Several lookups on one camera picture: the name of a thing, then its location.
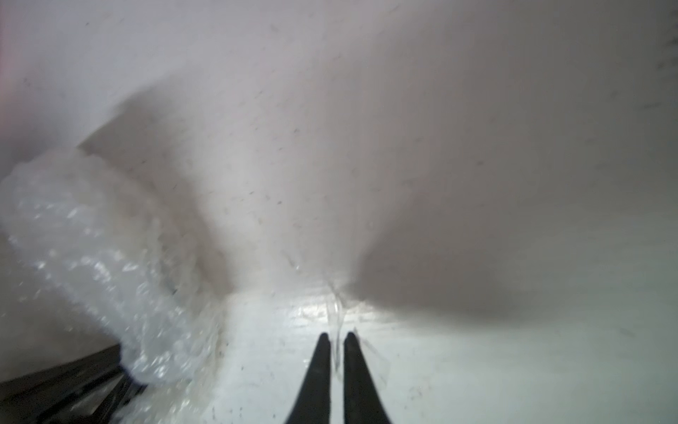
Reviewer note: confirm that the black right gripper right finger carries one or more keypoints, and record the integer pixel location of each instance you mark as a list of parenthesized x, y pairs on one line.
[(362, 404)]

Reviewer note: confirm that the stack of bubble wrap sheets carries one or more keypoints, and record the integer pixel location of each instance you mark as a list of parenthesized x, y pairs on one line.
[(114, 251)]

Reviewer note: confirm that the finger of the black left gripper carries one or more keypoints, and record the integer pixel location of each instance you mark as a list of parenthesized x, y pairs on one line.
[(89, 390)]

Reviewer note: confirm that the clear tape strip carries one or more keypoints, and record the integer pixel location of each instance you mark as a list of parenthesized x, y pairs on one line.
[(338, 306)]

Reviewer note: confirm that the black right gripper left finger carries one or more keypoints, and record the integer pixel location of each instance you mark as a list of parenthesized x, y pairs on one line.
[(313, 403)]

